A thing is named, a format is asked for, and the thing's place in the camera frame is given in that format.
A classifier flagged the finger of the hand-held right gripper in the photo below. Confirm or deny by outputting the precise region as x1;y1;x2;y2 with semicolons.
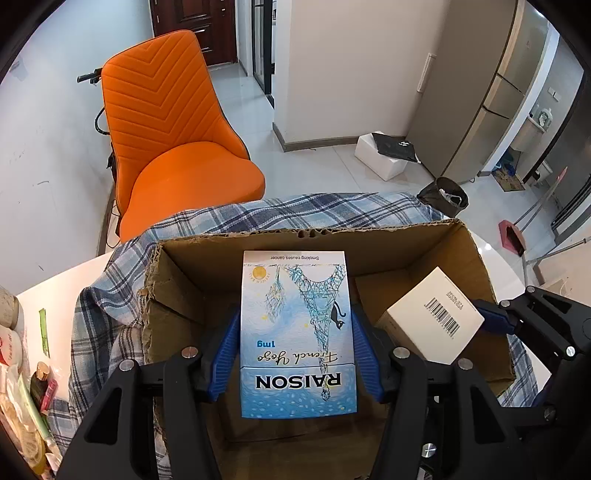
504;360;586;445
472;286;591;361

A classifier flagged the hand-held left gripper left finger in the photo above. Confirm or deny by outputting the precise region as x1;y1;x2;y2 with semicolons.
58;318;243;480

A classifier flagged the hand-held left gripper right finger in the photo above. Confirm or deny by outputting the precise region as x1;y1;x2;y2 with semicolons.
352;305;536;480

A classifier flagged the small white barcode box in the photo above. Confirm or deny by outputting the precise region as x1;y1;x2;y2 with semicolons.
374;266;485;365

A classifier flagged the blue printed box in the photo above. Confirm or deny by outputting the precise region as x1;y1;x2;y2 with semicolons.
239;250;360;420

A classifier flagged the cardboard box with pretzel print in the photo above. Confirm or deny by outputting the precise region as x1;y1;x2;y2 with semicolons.
141;218;518;480

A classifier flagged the red dustpan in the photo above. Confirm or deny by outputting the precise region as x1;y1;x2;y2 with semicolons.
498;220;527;257

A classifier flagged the blue plaid blanket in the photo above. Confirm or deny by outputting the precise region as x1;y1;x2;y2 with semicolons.
48;191;551;480

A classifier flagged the black trash bin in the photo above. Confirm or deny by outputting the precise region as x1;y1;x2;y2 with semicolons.
418;176;469;219

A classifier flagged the brown doormat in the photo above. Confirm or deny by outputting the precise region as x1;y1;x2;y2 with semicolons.
492;168;527;190

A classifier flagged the white foam box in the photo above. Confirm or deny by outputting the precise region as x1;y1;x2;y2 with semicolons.
355;133;421;182

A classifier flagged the white sink cabinet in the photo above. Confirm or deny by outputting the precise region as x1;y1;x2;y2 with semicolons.
512;115;551;153

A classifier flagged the orange upholstered chair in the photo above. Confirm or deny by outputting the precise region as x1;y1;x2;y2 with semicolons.
100;28;267;243

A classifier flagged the black plastic bag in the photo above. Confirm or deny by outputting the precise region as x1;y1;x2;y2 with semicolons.
372;132;422;164

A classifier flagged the pile of assorted packets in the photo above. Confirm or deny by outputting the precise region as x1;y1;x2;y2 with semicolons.
0;286;64;480

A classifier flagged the beige refrigerator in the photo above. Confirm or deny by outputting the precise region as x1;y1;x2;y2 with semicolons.
406;0;561;180

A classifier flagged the glass sliding door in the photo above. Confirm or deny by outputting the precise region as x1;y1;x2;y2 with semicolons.
248;0;279;108

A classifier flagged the dark brown door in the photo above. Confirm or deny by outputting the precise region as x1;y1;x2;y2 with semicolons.
167;0;237;66

